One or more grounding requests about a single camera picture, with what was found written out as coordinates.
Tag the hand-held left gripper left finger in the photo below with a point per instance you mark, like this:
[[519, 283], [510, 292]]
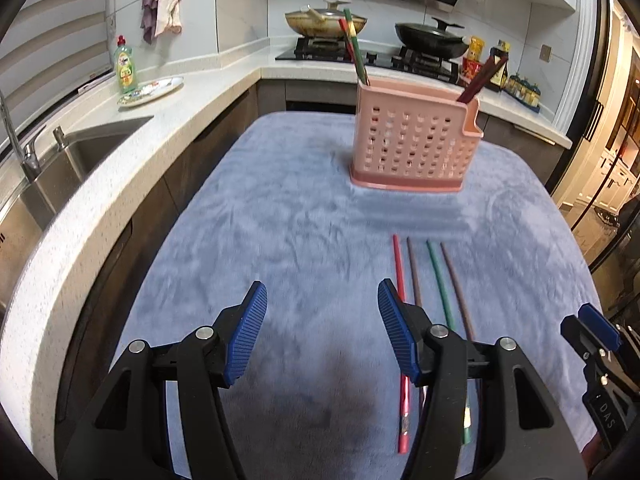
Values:
[[245, 332]]

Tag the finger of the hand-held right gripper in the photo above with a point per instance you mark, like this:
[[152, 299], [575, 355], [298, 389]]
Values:
[[602, 330], [575, 335]]

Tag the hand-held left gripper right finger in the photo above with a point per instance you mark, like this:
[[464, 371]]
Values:
[[397, 332]]

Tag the brown chopstick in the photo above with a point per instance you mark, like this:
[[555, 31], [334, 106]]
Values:
[[457, 290], [413, 270]]

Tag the pink perforated utensil holder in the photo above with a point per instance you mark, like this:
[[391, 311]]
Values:
[[415, 140]]

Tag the grey-blue plush blanket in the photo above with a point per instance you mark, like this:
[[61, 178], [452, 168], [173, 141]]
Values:
[[280, 220]]

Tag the white stone kitchen counter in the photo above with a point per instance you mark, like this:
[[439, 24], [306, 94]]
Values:
[[100, 195]]

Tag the black framed glass door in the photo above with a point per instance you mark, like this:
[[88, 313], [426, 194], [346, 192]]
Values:
[[600, 110]]

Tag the steel sink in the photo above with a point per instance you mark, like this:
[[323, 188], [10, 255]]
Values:
[[75, 160]]

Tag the spice jar rack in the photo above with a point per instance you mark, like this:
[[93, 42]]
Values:
[[524, 92]]

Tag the patterned plate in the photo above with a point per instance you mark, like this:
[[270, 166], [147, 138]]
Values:
[[150, 91]]

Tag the black gas stove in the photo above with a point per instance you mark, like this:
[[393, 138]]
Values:
[[380, 60]]

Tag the red instant noodle cup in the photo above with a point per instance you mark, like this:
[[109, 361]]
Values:
[[471, 67]]

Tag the dark soy sauce bottle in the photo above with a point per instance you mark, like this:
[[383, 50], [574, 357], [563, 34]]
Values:
[[500, 67]]

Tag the green dish soap bottle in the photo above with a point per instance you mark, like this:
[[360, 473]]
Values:
[[125, 67]]

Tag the chrome faucet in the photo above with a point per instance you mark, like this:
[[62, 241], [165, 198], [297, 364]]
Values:
[[22, 145]]

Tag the yellow seasoning packet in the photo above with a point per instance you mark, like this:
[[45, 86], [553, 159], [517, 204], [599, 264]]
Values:
[[476, 47]]

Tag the black wok with lid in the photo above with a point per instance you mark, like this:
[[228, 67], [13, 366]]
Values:
[[432, 37]]

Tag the beige wok with lid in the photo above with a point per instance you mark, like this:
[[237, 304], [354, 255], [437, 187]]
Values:
[[325, 20]]

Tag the purple hanging cloth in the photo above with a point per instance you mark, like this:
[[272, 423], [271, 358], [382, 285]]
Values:
[[149, 10]]

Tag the white window blinds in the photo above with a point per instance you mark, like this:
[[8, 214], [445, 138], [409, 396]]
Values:
[[50, 25]]

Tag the grey wall socket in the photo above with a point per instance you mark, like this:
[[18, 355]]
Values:
[[546, 53]]

